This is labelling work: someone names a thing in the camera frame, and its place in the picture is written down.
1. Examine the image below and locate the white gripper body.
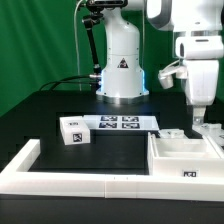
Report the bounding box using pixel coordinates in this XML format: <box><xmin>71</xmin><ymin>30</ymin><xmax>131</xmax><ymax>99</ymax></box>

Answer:
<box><xmin>183</xmin><ymin>60</ymin><xmax>219</xmax><ymax>106</ymax></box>

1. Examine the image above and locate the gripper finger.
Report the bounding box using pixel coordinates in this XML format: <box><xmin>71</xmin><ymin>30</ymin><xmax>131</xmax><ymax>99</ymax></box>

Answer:
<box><xmin>193</xmin><ymin>106</ymin><xmax>206</xmax><ymax>124</ymax></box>

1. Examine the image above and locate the white cabinet door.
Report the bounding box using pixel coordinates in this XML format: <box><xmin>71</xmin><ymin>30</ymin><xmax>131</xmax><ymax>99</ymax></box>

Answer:
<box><xmin>159</xmin><ymin>129</ymin><xmax>185</xmax><ymax>139</ymax></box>
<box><xmin>192</xmin><ymin>123</ymin><xmax>224</xmax><ymax>146</ymax></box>

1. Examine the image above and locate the white cabinet body box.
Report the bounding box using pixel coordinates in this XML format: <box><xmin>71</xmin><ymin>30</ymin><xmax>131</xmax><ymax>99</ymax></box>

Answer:
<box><xmin>147</xmin><ymin>133</ymin><xmax>224</xmax><ymax>178</ymax></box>

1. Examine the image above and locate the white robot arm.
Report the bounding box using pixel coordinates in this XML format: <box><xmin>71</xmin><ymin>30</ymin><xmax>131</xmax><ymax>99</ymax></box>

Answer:
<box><xmin>86</xmin><ymin>0</ymin><xmax>224</xmax><ymax>125</ymax></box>

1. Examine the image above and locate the white flat tagged panel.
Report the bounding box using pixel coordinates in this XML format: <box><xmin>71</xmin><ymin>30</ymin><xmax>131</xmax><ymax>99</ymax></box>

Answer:
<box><xmin>84</xmin><ymin>115</ymin><xmax>159</xmax><ymax>131</ymax></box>

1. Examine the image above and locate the small white tagged block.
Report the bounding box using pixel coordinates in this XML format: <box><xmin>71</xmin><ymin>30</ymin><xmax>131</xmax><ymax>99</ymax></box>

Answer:
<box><xmin>59</xmin><ymin>116</ymin><xmax>90</xmax><ymax>145</ymax></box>

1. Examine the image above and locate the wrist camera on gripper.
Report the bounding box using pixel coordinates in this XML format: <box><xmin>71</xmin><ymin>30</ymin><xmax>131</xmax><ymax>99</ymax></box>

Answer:
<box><xmin>158</xmin><ymin>66</ymin><xmax>187</xmax><ymax>89</ymax></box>

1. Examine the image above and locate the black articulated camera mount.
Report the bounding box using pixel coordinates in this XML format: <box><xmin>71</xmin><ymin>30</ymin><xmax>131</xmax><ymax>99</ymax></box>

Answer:
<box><xmin>81</xmin><ymin>0</ymin><xmax>128</xmax><ymax>91</ymax></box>

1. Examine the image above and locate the grey hanging cable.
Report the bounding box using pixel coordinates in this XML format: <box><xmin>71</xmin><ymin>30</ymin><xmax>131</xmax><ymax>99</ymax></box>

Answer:
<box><xmin>73</xmin><ymin>0</ymin><xmax>87</xmax><ymax>92</ymax></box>

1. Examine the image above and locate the black cable bundle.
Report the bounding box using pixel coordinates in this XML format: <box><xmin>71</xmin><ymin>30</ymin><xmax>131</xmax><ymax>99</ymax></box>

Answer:
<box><xmin>39</xmin><ymin>75</ymin><xmax>101</xmax><ymax>92</ymax></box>

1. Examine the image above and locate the white U-shaped boundary frame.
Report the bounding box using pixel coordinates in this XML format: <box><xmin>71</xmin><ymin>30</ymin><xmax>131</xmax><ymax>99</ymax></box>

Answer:
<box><xmin>0</xmin><ymin>139</ymin><xmax>224</xmax><ymax>202</ymax></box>

